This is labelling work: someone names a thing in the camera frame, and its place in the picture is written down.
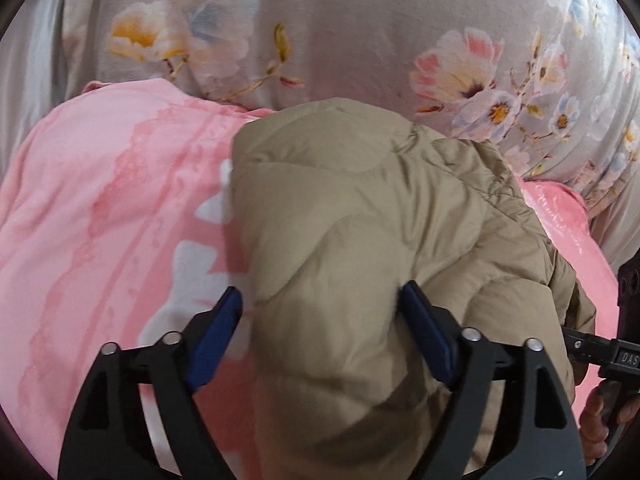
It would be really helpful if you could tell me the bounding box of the beige bed skirt fabric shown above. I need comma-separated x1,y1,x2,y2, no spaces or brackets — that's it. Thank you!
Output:
587,172,639,275

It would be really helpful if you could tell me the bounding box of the white satin curtain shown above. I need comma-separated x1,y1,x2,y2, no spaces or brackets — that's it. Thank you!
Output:
1,0,66,174

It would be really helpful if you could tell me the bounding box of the pink floral blanket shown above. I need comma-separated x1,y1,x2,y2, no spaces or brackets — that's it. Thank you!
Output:
1,79,617,479

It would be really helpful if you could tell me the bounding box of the khaki quilted puffer jacket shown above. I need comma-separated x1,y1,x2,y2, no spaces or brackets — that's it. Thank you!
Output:
231,99,596,479

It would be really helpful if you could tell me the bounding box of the person's right hand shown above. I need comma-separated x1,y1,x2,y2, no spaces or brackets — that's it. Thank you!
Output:
579,387,639,466

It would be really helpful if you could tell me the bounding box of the grey floral duvet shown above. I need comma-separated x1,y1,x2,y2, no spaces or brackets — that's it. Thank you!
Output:
62,0,639,214

